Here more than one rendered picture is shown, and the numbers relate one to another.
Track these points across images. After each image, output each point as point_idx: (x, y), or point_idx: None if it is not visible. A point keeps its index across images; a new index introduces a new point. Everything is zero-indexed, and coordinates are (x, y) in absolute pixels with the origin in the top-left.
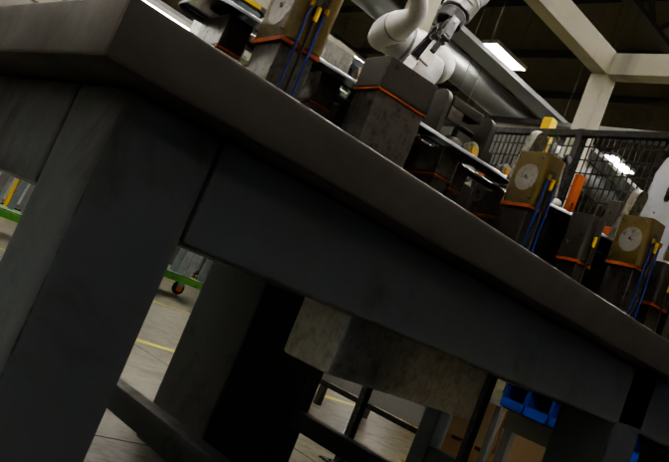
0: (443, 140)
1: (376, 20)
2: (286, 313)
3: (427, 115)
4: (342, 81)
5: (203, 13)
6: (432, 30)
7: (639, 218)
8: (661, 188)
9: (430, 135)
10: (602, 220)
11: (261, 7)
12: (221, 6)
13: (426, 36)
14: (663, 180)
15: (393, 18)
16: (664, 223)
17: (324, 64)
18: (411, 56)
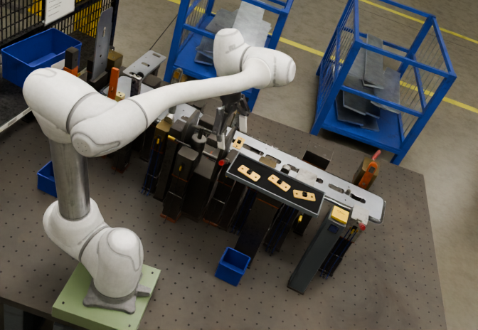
0: (264, 146)
1: (129, 134)
2: None
3: (228, 145)
4: (318, 174)
5: (372, 215)
6: (232, 110)
7: (185, 81)
8: (101, 31)
9: (267, 151)
10: (72, 66)
11: (334, 205)
12: (375, 203)
13: (230, 116)
14: (101, 26)
15: (155, 118)
16: (104, 47)
17: (332, 178)
18: (222, 133)
